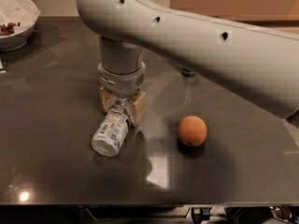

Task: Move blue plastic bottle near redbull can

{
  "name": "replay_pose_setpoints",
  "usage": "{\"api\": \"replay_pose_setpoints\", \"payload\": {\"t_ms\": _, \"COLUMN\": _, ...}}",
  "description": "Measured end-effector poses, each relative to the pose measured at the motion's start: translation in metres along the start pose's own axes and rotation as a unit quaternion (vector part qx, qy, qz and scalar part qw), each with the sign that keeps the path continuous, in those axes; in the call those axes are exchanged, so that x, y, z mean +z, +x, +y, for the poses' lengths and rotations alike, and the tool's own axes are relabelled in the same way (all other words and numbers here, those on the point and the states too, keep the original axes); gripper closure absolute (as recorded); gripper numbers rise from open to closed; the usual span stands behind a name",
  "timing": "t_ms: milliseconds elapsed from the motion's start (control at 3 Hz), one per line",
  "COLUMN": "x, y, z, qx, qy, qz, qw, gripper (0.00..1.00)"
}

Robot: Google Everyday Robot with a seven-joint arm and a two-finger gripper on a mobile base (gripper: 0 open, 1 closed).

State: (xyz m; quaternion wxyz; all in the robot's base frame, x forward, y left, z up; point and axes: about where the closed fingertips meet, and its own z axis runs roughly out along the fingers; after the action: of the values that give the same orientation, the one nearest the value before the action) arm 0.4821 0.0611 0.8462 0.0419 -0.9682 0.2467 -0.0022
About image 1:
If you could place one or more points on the blue label plastic bottle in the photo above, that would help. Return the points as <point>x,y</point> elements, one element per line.
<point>110,135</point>

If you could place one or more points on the orange fruit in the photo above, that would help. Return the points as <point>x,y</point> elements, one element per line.
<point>192,131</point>

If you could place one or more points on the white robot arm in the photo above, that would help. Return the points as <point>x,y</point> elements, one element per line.
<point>258,64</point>

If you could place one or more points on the white bowl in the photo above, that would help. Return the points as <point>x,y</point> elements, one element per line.
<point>24,13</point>

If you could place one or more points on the redbull can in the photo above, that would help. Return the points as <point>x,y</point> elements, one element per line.
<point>186,72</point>

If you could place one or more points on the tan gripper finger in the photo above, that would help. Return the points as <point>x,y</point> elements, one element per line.
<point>107,98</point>
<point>135,107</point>

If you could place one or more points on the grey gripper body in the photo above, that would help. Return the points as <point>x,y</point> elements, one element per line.
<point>121,82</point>

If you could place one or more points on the red snack items in bowl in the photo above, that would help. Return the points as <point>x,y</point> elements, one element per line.
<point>8,29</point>

